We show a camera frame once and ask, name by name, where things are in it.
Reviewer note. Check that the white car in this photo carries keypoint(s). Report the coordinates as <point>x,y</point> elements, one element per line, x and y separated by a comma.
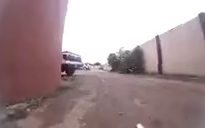
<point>85,67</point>

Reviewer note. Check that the dark green bushes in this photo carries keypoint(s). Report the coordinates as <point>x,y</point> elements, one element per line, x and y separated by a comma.
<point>126,61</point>

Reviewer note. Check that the white van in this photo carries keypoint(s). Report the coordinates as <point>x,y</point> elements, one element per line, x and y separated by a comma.
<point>70,62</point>

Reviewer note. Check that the brown dirt road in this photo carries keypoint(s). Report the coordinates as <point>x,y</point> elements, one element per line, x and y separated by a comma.
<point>130,100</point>

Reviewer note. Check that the robot's own part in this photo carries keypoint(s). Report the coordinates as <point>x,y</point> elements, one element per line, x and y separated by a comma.
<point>140,126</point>

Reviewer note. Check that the reddish brown building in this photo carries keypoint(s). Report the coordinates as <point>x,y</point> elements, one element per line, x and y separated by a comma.
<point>23,50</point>

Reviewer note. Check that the pale wall with brown pillars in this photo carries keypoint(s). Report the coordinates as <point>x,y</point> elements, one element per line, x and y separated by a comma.
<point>186,50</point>

